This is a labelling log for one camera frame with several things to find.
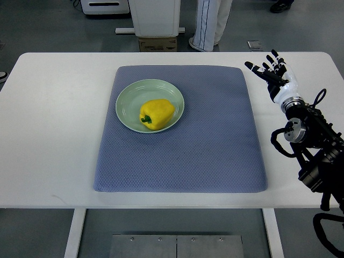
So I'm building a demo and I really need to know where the white table right leg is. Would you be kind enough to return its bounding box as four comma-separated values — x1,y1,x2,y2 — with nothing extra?
262,208,284,258

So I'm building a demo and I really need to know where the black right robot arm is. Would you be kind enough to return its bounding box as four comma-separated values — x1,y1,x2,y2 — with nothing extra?
270,89,343,257

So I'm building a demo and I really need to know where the yellow bell pepper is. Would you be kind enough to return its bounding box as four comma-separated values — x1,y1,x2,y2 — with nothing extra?
139,99,175,131

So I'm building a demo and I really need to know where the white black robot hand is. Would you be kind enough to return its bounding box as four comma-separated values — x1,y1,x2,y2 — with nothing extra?
245,49,304,113

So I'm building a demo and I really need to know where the white pedestal column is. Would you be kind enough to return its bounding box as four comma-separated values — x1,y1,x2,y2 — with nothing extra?
115,0,185,38

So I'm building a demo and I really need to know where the white machine with slot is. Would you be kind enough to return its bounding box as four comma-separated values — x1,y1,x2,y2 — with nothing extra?
80,0,130,15

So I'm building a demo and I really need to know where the small grey floor plate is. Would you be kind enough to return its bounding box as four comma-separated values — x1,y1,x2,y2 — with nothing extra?
247,40,263,50

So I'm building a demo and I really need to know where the light green plate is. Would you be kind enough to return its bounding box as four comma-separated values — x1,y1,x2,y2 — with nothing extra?
116,79,185,133

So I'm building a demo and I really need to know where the white table leg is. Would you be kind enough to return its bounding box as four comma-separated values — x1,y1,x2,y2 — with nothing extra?
64,208,86,258
262,208,284,258

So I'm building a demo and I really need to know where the black shoe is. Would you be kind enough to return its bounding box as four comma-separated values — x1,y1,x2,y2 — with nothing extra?
269,0,294,13

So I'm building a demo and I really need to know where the white table left leg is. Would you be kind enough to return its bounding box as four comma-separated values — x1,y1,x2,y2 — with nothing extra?
64,208,86,258

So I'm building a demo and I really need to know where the brown cardboard box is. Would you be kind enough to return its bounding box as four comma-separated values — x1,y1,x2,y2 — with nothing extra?
139,37,177,52

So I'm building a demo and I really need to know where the blue-grey quilted mat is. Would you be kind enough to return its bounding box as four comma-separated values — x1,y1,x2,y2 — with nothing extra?
94,65,268,193

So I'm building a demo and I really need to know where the grey metal base plate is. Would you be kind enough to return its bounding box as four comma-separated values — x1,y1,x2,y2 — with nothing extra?
110,234,244,257

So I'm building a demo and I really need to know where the person in white striped trousers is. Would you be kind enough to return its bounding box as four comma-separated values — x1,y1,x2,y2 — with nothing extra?
189,0,232,52

